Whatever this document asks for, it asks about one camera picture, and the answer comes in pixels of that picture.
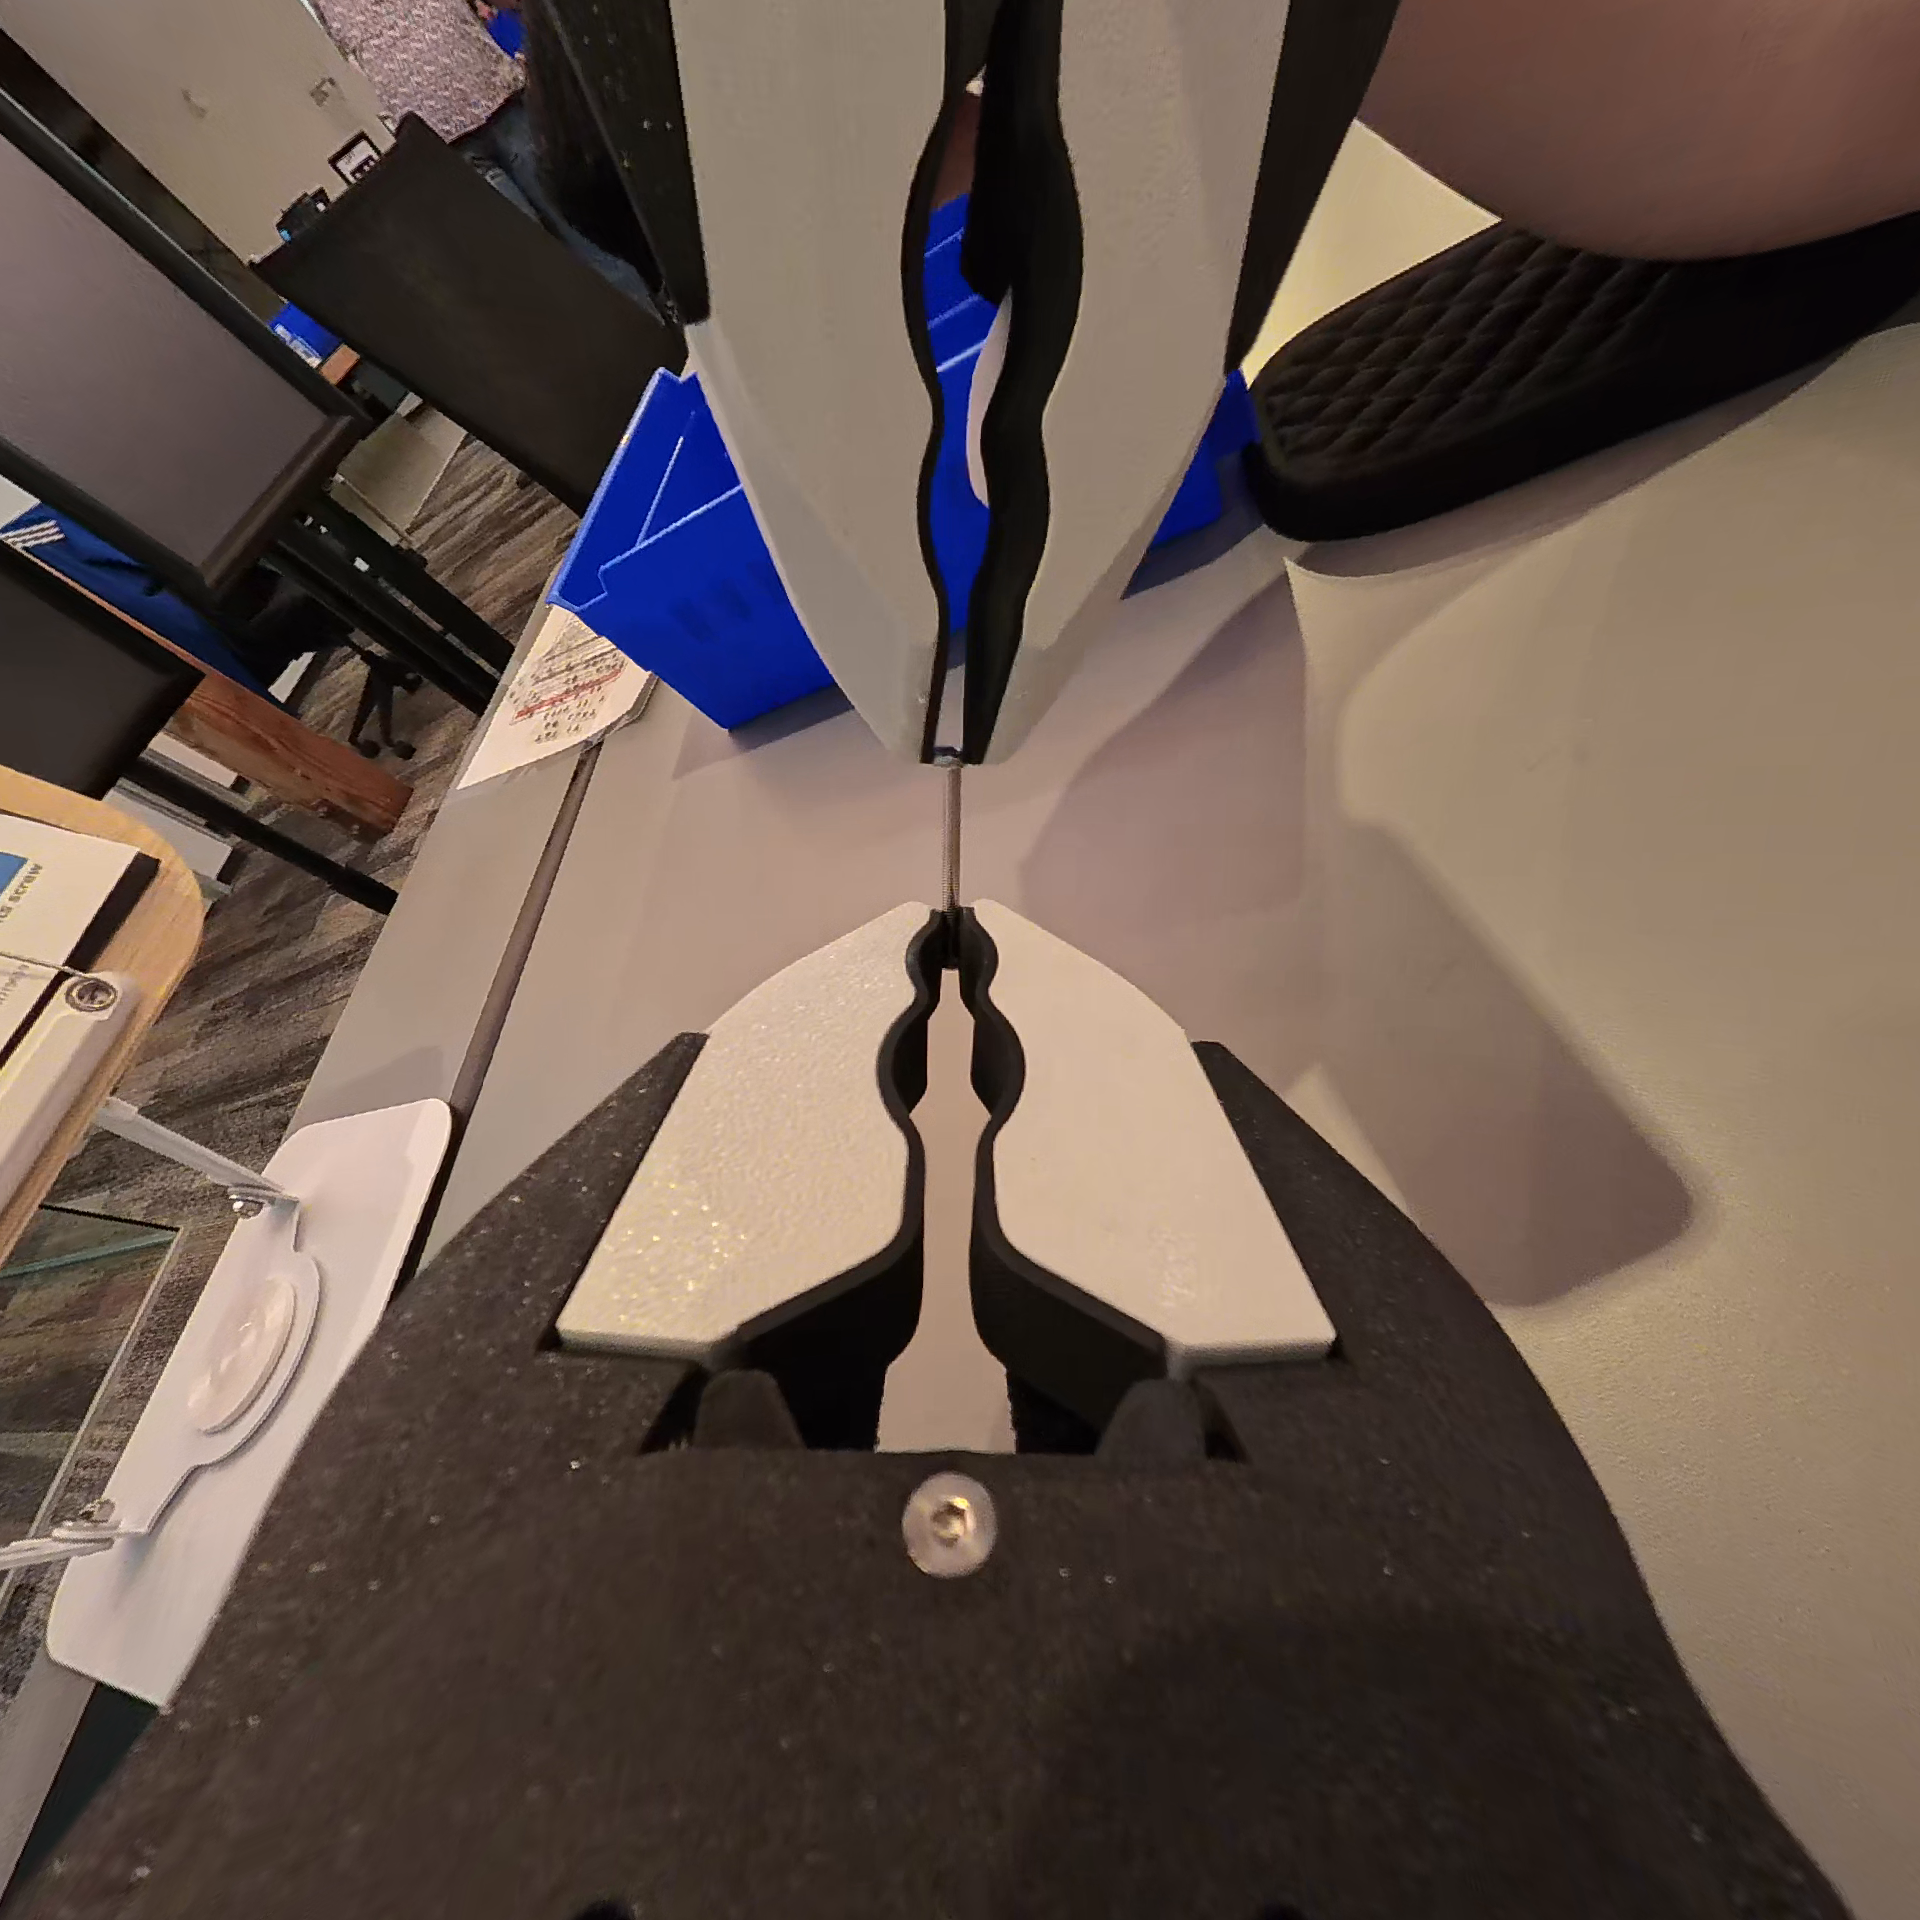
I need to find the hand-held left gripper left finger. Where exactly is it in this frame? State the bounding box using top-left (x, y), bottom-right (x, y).
top-left (558, 902), bottom-right (946, 1450)

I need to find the blue striped jacket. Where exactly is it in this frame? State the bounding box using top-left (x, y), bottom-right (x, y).
top-left (23, 503), bottom-right (273, 692)

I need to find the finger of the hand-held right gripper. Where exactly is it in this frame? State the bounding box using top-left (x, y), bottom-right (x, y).
top-left (960, 0), bottom-right (1291, 768)
top-left (667, 0), bottom-right (963, 770)

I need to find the blue plastic bin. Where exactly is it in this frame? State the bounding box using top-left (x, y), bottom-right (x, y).
top-left (546, 195), bottom-right (1263, 732)

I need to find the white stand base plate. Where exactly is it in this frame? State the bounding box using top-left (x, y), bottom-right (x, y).
top-left (0, 767), bottom-right (454, 1712)

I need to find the clear glass panel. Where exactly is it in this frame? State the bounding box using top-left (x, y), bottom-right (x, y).
top-left (0, 1201), bottom-right (191, 1548)

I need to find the person's right forearm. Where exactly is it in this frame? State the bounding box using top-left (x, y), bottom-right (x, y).
top-left (1358, 0), bottom-right (1920, 260)

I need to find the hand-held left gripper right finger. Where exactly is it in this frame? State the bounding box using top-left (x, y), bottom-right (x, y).
top-left (960, 896), bottom-right (1337, 1450)

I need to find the printed instruction sheet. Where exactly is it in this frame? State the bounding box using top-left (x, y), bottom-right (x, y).
top-left (0, 810), bottom-right (160, 1052)

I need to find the black framed easel board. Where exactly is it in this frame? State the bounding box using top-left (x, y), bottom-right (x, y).
top-left (0, 30), bottom-right (519, 723)
top-left (0, 539), bottom-right (400, 916)

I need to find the laminated barcode sheet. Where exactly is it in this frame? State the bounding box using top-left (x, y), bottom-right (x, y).
top-left (457, 609), bottom-right (658, 794)

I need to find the black office chair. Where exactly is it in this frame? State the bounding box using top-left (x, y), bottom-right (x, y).
top-left (247, 112), bottom-right (692, 520)

